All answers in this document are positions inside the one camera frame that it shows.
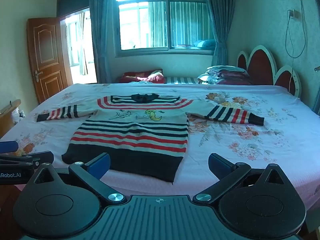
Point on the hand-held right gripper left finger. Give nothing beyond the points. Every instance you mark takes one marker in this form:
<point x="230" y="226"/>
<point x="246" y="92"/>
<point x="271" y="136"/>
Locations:
<point x="100" y="166"/>

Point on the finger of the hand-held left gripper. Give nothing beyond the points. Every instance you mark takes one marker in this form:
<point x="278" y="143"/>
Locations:
<point x="7" y="147"/>
<point x="42" y="157"/>

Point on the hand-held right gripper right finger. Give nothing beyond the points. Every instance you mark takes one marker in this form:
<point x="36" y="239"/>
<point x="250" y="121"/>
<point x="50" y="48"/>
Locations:
<point x="218" y="166"/>

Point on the striped knit sweater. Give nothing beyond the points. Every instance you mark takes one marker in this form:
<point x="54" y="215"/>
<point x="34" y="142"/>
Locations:
<point x="130" y="135"/>

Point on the floral bed sheet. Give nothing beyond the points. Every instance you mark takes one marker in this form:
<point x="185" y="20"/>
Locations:
<point x="250" y="160"/>

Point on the wooden furniture piece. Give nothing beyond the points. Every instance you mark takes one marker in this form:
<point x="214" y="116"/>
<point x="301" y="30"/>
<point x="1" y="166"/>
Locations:
<point x="7" y="115"/>

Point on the white plastic bag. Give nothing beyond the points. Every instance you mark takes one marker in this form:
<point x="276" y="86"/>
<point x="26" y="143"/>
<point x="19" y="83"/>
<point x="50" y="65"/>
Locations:
<point x="17" y="115"/>

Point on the stack of folded bedding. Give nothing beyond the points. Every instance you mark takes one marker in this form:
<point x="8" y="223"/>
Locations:
<point x="225" y="76"/>

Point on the striped mattress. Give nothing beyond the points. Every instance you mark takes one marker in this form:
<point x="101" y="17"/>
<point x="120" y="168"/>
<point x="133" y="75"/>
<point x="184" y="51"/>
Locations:
<point x="182" y="80"/>

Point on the blue cloth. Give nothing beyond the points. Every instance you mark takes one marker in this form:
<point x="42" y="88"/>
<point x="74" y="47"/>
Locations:
<point x="140" y="81"/>

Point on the brown wooden door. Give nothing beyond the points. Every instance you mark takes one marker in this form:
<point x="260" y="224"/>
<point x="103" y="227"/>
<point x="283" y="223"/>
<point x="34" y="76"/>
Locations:
<point x="46" y="57"/>

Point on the folded red blanket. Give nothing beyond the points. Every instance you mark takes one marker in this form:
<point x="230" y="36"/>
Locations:
<point x="142" y="77"/>

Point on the red scalloped headboard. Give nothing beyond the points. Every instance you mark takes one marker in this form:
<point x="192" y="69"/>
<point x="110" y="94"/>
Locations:
<point x="260" y="65"/>

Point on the teal cloth on windowsill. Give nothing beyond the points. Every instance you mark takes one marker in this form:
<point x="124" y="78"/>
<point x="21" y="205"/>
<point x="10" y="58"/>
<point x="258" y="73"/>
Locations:
<point x="203" y="43"/>

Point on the blue curtain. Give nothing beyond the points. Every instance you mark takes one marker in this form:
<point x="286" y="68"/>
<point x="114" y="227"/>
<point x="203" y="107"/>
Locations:
<point x="218" y="25"/>
<point x="98" y="30"/>

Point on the window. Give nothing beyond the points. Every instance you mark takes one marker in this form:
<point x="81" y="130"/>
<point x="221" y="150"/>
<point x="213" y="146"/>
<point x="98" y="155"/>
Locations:
<point x="162" y="17"/>

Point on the dark door frame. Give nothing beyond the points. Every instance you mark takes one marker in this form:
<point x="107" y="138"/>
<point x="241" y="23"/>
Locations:
<point x="61" y="7"/>

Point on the wall socket with charger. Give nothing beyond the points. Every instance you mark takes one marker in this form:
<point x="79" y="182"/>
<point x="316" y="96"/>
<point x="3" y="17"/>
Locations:
<point x="293" y="14"/>

